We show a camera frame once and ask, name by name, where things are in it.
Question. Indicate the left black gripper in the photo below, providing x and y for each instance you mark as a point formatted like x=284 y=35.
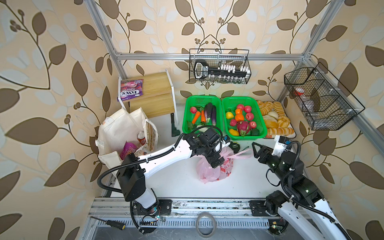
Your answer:
x=213 y=158

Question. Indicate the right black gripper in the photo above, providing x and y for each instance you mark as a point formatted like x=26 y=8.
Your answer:
x=267 y=151

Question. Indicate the pink plastic grocery bag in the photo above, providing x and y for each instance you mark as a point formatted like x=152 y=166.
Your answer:
x=207 y=173

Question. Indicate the red soda can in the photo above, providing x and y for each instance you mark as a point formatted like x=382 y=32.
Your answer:
x=141 y=137

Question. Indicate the magenta snack bag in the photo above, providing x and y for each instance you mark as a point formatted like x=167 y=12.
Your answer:
x=129 y=148

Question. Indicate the cream canvas tote bag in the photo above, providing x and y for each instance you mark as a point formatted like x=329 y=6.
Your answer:
x=122 y=127

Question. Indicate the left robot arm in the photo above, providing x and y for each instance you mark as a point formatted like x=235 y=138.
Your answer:
x=130 y=177

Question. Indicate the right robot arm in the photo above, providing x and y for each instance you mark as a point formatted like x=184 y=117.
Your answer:
x=299 y=202

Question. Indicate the black yellow tape measure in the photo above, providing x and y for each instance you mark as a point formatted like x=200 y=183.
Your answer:
x=235 y=147

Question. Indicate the pink dragon fruit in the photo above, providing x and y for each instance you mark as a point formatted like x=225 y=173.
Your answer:
x=243 y=128

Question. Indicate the orange carrot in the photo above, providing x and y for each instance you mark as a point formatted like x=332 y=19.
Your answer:
x=196 y=117

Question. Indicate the yellow pear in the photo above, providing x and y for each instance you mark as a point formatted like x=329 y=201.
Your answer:
x=234 y=132

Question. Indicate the dark green clamp stand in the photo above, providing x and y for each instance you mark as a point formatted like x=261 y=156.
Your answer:
x=174 y=131

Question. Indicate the right green fruit basket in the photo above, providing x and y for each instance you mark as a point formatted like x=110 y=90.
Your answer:
x=230 y=104

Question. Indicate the purple eggplant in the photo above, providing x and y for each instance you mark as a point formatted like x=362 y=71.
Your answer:
x=214 y=116

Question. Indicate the bread tray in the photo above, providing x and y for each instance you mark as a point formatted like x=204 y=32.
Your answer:
x=276 y=120

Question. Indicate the yellow lemon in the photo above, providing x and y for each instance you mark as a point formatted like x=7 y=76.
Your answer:
x=229 y=115

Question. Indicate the orange fruit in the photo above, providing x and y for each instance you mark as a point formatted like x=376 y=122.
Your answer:
x=239 y=115

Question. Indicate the left green vegetable basket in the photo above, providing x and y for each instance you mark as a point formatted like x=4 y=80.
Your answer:
x=201 y=101

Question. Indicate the white wooden shelf rack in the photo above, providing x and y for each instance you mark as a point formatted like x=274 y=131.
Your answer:
x=158 y=97

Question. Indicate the grey tape roll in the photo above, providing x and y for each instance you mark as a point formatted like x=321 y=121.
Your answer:
x=208 y=221

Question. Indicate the purple Fox's candy bag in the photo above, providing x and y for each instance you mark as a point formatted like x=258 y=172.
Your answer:
x=131 y=89

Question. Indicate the black yellow screwdriver left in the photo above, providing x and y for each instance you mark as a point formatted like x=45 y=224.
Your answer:
x=111 y=223

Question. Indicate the back black wire basket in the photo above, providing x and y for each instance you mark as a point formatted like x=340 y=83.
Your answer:
x=223 y=66

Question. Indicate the black wire basket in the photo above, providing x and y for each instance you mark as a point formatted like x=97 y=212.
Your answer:
x=326 y=103
x=223 y=66

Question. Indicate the right black wire basket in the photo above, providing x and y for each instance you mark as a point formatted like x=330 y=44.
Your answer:
x=326 y=103

